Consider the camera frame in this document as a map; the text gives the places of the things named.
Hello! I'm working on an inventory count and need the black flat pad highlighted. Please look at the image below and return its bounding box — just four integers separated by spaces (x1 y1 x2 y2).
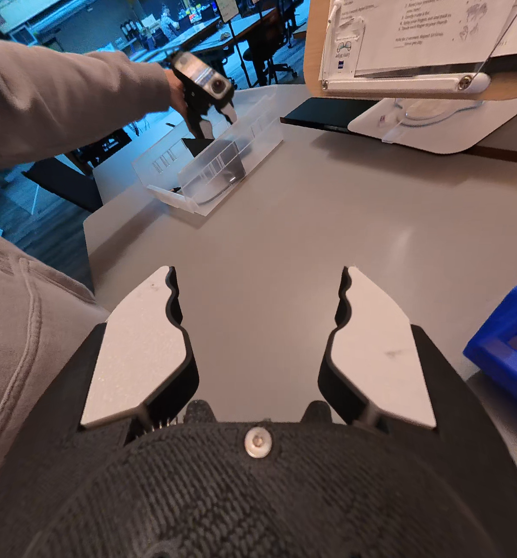
280 97 387 133

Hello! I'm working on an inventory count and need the black usb cable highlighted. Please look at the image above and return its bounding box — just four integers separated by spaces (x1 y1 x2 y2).
193 174 246 205

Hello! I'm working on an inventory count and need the person's left hand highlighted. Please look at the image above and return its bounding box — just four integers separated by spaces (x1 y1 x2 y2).
164 69 189 115

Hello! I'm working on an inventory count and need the tablet on white stand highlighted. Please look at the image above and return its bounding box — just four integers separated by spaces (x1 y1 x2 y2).
303 0 517 155

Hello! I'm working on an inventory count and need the printed instruction sheet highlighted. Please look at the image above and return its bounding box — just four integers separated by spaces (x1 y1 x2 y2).
354 0 517 75

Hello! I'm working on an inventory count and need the person's left forearm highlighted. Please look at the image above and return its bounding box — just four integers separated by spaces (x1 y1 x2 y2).
0 38 172 171

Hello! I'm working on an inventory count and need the blue plastic bin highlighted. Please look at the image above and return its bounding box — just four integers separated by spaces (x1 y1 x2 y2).
463 269 517 402

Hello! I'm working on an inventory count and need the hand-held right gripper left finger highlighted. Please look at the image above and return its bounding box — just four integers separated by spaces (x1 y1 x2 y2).
80 265 200 443

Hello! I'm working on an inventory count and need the small white wipe packet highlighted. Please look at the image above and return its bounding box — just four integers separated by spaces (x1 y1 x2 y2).
319 17 366 81

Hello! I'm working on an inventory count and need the white sign on pole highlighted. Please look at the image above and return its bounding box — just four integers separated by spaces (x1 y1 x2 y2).
217 0 252 88

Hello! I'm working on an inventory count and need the clear plastic bin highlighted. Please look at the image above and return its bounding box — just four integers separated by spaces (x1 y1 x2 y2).
131 92 285 216

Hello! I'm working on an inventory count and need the person's grey sweatshirt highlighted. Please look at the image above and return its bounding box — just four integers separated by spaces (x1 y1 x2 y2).
0 227 111 515

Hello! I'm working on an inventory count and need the background desk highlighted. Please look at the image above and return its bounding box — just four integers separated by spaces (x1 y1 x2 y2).
167 9 281 88

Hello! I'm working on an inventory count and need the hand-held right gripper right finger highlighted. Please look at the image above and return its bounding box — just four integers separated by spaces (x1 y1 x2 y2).
318 265 438 432

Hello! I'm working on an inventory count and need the black office chair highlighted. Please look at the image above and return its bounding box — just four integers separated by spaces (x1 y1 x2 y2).
263 0 298 83

